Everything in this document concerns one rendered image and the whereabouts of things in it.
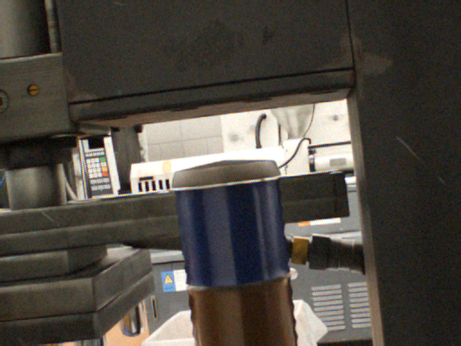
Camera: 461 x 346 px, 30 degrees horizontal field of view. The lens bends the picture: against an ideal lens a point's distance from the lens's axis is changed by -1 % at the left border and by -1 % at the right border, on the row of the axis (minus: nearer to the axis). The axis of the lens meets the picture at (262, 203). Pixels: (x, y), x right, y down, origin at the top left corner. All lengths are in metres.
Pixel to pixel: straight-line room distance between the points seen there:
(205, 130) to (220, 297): 6.74
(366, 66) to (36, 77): 0.20
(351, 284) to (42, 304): 4.58
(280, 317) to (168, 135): 6.86
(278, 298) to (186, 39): 0.24
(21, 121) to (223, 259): 0.27
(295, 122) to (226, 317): 5.03
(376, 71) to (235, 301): 0.23
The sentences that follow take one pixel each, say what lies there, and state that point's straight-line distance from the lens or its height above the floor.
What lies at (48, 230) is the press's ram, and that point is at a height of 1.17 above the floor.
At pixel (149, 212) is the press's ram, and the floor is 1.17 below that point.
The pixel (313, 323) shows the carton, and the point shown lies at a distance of 3.35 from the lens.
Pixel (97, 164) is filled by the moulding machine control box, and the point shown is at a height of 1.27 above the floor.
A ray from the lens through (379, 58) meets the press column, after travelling 0.50.
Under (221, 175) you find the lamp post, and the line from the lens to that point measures 0.29.
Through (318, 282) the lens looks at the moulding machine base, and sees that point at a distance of 5.06.
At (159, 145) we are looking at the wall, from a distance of 7.17.
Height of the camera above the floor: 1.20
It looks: 3 degrees down
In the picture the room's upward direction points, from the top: 7 degrees counter-clockwise
